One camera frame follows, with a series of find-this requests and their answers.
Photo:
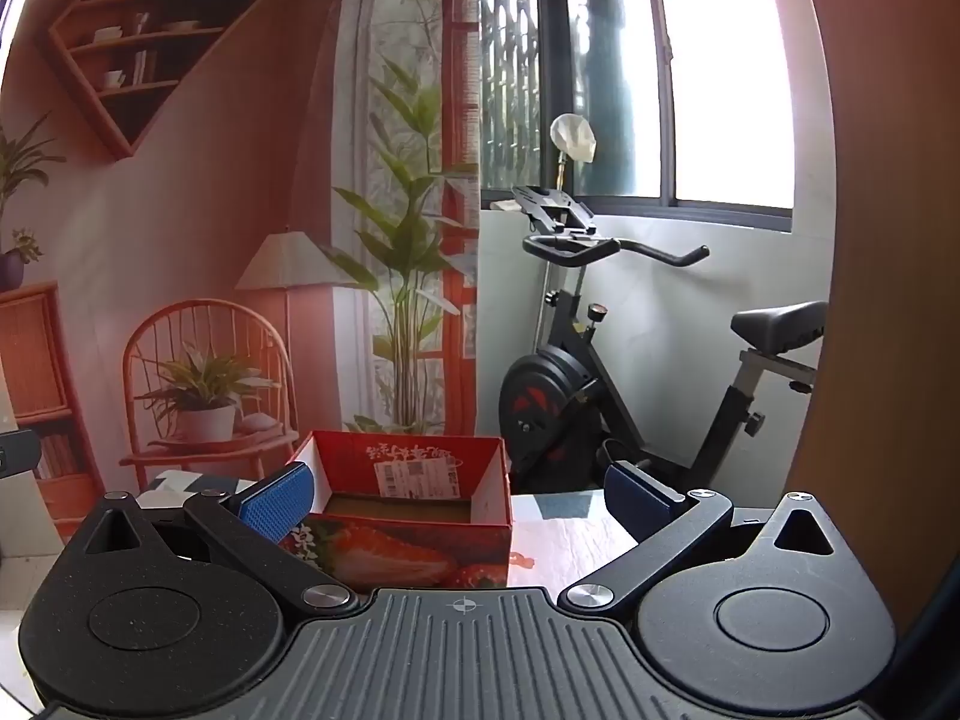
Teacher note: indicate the red strawberry cardboard box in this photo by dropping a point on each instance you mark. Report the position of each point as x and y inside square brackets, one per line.
[397, 465]

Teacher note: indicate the brown wooden door panel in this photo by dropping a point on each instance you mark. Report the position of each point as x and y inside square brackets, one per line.
[879, 446]

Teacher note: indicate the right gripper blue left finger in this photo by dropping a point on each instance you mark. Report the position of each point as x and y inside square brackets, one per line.
[278, 504]

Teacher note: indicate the white cloth on pole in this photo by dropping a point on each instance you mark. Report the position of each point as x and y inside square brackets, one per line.
[574, 138]

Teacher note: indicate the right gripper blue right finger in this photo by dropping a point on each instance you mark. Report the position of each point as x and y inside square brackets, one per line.
[639, 502]

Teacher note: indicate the printed room backdrop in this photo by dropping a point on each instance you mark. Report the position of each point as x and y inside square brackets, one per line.
[228, 224]

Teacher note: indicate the black exercise bike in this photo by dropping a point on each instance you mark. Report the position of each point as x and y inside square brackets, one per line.
[564, 423]

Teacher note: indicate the dark framed window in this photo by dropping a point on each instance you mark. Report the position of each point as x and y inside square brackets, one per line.
[690, 101]

